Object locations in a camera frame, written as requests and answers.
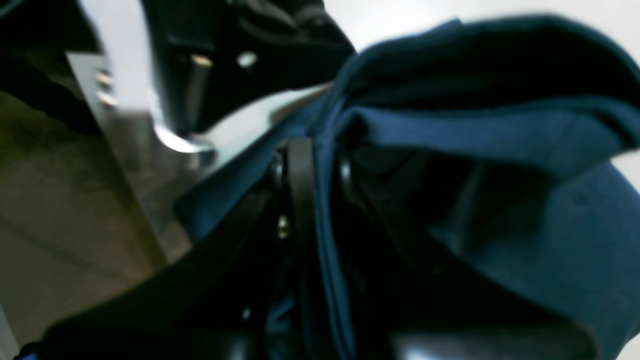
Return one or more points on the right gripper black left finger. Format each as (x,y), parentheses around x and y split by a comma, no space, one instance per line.
(236,296)

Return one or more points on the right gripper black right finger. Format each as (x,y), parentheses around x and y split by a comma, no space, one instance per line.
(412,299)

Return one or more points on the dark blue T-shirt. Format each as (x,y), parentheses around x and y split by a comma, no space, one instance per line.
(496,137)

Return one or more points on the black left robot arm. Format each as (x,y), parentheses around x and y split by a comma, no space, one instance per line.
(214,57)

